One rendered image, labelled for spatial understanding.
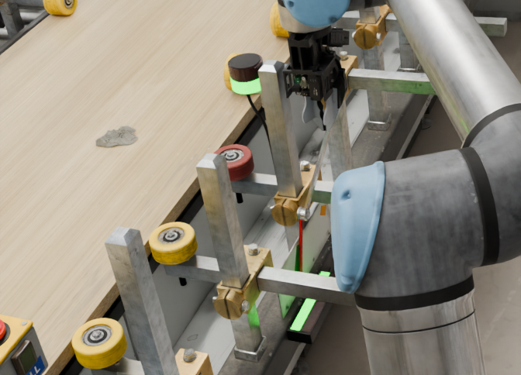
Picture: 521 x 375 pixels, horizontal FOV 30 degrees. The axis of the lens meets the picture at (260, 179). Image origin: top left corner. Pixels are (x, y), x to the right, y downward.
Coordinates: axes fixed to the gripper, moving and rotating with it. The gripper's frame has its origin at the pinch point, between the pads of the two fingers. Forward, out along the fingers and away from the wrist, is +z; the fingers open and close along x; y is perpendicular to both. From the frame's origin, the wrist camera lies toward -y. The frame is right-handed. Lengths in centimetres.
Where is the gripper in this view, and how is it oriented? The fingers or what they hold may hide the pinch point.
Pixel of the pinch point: (326, 122)
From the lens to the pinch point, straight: 170.6
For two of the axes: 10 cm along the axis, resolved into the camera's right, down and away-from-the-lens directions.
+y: -3.9, 5.6, -7.3
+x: 9.1, 1.1, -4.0
